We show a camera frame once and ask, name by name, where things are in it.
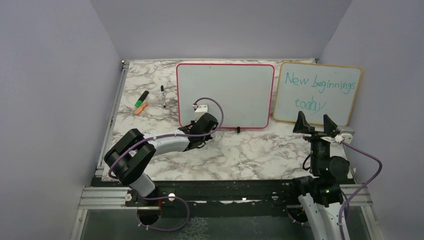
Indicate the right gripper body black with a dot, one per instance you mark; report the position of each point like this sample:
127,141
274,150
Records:
316,140

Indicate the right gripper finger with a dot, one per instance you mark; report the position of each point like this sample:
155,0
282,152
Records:
302,126
330,127

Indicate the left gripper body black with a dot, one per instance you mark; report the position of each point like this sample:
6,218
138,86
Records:
206,138

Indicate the red framed whiteboard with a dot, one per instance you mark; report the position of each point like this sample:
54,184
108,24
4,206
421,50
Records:
240,94

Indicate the black whiteboard marker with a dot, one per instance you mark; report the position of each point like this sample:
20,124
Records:
162,88

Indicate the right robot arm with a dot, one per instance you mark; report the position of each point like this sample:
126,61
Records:
326,172

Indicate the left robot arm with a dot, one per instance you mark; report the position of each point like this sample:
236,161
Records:
130,156

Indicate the yellow framed written whiteboard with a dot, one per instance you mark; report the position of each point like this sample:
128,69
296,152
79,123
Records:
316,90

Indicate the orange highlighter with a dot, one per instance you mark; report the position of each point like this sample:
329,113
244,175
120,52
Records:
140,109

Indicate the green highlighter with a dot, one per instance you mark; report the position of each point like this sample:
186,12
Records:
141,99

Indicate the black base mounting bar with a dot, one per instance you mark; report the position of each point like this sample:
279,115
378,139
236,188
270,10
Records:
225,198

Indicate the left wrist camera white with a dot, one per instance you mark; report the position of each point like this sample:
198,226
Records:
200,110

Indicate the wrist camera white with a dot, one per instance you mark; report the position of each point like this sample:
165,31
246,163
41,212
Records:
200,110
344,134

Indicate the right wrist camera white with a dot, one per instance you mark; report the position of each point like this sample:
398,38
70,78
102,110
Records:
344,134

